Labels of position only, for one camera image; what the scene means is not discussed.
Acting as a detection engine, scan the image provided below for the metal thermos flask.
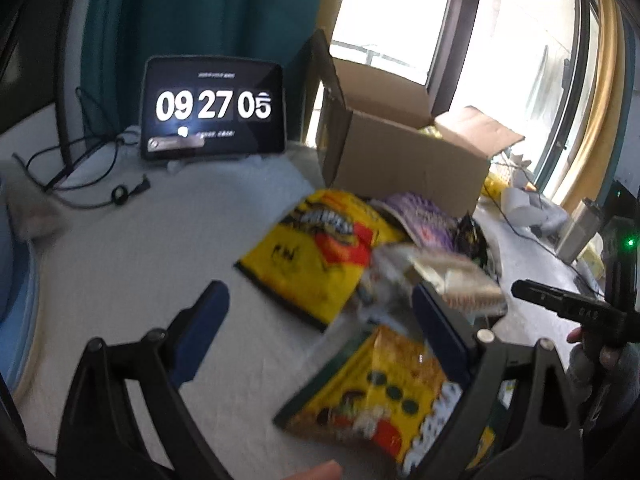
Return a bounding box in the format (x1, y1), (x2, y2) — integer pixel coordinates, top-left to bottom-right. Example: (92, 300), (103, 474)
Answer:
(555, 199), (607, 264)

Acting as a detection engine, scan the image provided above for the white table cloth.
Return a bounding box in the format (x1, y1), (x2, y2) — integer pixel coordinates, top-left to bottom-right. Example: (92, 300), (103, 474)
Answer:
(0, 125), (606, 480)

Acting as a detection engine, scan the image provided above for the black snack packet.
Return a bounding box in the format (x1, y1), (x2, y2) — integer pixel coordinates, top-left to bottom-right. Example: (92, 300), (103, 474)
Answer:
(454, 214), (497, 273)

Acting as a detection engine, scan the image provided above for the purple snack bag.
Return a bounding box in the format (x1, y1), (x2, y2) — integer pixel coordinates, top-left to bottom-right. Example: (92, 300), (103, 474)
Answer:
(372, 192), (462, 252)

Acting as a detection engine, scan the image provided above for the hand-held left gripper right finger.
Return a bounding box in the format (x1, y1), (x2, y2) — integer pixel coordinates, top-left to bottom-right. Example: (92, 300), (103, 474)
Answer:
(410, 284), (584, 480)

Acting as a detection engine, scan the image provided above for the person's left hand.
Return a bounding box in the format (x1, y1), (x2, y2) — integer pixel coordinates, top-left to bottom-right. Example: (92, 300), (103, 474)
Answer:
(279, 461), (344, 480)

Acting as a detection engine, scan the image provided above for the person's right hand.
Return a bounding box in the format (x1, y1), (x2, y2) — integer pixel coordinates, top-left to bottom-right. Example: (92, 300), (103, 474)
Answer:
(567, 328), (640, 411)

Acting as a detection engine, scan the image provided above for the yellow snack bag black print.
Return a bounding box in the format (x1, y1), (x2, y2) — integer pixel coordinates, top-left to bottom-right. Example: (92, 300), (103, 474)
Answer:
(234, 189), (407, 332)

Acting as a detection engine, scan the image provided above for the brown cardboard box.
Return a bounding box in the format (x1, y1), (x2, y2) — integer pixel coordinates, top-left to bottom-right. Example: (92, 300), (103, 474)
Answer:
(302, 29), (526, 217)

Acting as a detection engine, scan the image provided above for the black cable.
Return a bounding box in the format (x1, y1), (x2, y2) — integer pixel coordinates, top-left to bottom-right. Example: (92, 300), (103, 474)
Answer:
(14, 87), (151, 209)

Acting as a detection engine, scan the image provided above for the yellow curtain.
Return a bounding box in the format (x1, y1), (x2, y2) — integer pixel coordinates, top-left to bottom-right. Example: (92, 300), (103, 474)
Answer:
(560, 0), (632, 211)

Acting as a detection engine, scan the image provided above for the blue round seat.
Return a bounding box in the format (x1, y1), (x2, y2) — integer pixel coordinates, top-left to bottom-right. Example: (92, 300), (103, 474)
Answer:
(0, 175), (40, 397)

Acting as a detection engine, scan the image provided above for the clear sandwich packet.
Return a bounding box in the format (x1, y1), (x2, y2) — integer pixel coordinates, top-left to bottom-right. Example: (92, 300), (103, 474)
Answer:
(359, 244), (507, 322)

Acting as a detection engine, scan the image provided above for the teal curtain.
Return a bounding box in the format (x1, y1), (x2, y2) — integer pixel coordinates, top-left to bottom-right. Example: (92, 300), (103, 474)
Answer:
(80, 0), (331, 131)

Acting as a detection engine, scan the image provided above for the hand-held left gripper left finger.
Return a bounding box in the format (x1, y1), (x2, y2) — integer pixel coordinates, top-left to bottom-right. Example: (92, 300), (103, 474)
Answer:
(56, 280), (236, 480)

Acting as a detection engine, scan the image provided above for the black tablet clock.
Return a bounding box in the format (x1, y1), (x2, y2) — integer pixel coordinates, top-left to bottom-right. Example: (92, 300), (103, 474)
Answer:
(140, 56), (287, 162)

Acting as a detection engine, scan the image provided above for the yellow green-edged snack bag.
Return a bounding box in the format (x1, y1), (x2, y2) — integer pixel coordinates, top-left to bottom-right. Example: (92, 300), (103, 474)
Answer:
(273, 325), (497, 479)

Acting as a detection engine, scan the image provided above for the dark window frame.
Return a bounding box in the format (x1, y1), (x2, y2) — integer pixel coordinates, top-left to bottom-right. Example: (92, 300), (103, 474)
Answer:
(426, 0), (487, 111)

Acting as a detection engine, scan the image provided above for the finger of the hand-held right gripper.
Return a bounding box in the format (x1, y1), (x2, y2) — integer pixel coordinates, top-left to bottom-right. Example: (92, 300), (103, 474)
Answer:
(511, 280), (629, 349)

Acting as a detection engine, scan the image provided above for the crumpled white paper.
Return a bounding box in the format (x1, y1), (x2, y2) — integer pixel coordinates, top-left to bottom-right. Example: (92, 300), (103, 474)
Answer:
(499, 185), (569, 234)

